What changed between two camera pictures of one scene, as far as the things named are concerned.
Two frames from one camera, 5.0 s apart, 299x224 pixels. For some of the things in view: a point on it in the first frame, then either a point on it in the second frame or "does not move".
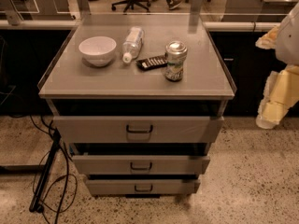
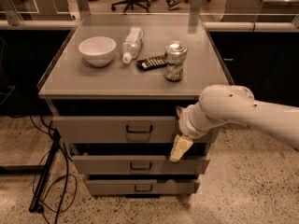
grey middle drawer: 140,165 does not move
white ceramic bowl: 97,50 does not move
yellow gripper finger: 267,41 → 180,111
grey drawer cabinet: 139,99 does not move
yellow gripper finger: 280,94 → 179,147
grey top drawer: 135,129 does not move
